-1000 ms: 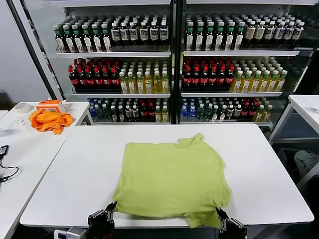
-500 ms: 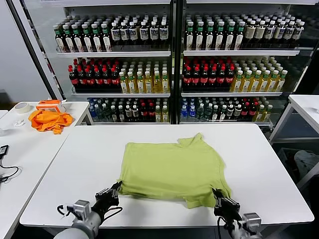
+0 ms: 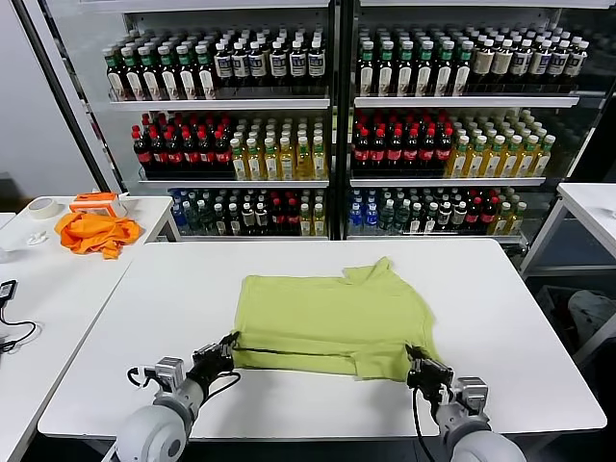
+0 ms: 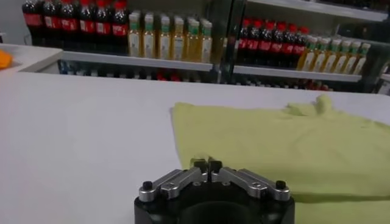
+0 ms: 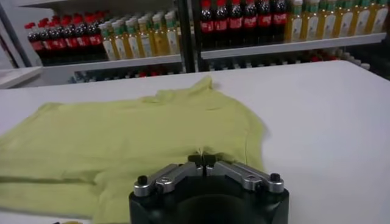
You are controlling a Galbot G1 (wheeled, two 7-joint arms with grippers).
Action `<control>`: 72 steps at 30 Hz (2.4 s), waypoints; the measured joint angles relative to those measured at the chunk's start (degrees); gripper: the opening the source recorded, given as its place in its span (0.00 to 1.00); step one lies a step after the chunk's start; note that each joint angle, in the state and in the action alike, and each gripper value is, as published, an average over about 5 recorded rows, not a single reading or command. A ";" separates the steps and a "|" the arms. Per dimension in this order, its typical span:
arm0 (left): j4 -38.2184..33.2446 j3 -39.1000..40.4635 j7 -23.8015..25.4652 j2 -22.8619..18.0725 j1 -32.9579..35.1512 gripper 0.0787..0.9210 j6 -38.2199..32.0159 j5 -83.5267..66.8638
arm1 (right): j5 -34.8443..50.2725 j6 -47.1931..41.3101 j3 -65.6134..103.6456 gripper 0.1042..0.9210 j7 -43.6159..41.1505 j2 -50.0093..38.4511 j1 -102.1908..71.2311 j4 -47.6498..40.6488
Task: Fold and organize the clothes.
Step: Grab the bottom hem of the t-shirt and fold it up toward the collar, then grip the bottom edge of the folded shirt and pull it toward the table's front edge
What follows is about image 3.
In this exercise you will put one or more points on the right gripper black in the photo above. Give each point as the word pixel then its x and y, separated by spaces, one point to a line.
pixel 430 382

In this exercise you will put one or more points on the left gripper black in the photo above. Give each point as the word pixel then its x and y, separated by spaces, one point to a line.
pixel 209 370

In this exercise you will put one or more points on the light green T-shirt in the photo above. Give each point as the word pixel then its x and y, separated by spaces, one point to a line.
pixel 327 313

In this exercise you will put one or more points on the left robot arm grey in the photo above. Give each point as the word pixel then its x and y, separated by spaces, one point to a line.
pixel 149 433

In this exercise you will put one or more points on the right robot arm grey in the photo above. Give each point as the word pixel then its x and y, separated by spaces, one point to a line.
pixel 486 447

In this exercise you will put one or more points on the white metal shelf board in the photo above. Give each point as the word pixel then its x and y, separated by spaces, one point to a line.
pixel 250 238
pixel 216 105
pixel 462 102
pixel 447 182
pixel 433 238
pixel 231 183

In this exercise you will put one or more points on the small dark bottle white cap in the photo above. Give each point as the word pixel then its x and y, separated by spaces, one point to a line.
pixel 416 220
pixel 233 221
pixel 430 220
pixel 220 221

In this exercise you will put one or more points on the green tinted water bottle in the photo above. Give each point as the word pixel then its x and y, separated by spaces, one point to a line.
pixel 192 220
pixel 402 219
pixel 206 220
pixel 386 219

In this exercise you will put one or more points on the small dark bottle white label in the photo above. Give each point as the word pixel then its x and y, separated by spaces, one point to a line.
pixel 459 216
pixel 261 219
pixel 247 219
pixel 445 216

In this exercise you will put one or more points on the blue water bottle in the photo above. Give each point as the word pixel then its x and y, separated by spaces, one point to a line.
pixel 371 219
pixel 355 219
pixel 178 220

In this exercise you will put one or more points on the dark storage bin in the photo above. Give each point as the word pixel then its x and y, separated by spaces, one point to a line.
pixel 553 308

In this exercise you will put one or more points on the small dark bottle red cap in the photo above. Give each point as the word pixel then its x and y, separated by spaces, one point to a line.
pixel 474 216
pixel 292 220
pixel 279 220
pixel 489 215

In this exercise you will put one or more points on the small yellow drink bottle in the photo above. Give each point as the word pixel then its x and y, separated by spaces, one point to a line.
pixel 518 220
pixel 304 221
pixel 503 220
pixel 318 221

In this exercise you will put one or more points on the white side table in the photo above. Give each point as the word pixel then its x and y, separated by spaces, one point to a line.
pixel 72 298
pixel 592 202

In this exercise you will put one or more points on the orange crumpled cloth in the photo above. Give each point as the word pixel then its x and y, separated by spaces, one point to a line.
pixel 96 233

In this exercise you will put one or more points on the grey cloth bundle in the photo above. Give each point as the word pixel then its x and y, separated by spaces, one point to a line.
pixel 589 308

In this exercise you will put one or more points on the yellow tea bottle white cap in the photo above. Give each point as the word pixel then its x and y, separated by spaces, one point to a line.
pixel 271 163
pixel 511 161
pixel 477 161
pixel 544 160
pixel 254 163
pixel 459 161
pixel 528 161
pixel 286 162
pixel 238 163
pixel 302 162
pixel 494 161
pixel 318 162

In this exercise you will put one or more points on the orange and white box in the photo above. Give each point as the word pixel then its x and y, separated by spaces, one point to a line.
pixel 96 198

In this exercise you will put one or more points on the cola bottle red cap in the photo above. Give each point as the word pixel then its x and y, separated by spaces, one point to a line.
pixel 427 151
pixel 410 151
pixel 444 151
pixel 206 151
pixel 140 151
pixel 362 151
pixel 222 151
pixel 173 151
pixel 190 151
pixel 157 151
pixel 394 151
pixel 378 151

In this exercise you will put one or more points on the small white crumpled scrap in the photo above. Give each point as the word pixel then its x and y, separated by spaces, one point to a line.
pixel 36 237

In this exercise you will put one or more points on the small black device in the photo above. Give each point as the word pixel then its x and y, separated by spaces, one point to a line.
pixel 7 290

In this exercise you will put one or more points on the beige masking tape roll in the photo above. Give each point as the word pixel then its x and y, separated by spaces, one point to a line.
pixel 36 214

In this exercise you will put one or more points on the dark bottle green neck label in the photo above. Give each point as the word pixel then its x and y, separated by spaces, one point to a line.
pixel 463 71
pixel 116 77
pixel 445 72
pixel 406 72
pixel 169 76
pixel 386 72
pixel 150 77
pixel 206 76
pixel 426 72
pixel 187 76
pixel 133 77
pixel 367 72

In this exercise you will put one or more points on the glass cabinet door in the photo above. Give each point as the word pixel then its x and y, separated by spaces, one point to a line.
pixel 72 115
pixel 597 58

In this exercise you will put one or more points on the dark bottle blue white label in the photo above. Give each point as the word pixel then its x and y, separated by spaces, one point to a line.
pixel 240 66
pixel 577 61
pixel 297 64
pixel 223 66
pixel 559 61
pixel 521 61
pixel 315 64
pixel 258 65
pixel 541 61
pixel 278 65

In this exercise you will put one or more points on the dark bottle beige label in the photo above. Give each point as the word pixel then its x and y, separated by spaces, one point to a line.
pixel 483 62
pixel 502 62

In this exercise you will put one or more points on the white beverage display cabinet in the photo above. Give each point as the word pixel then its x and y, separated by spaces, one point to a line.
pixel 216 19
pixel 457 17

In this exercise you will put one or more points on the right wrist camera silver box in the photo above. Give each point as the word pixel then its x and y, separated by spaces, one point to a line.
pixel 474 392

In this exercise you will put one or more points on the wrist camera silver box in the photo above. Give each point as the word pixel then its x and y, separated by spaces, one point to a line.
pixel 474 392
pixel 168 373

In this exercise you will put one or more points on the left wrist camera silver box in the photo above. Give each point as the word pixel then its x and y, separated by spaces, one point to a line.
pixel 168 373

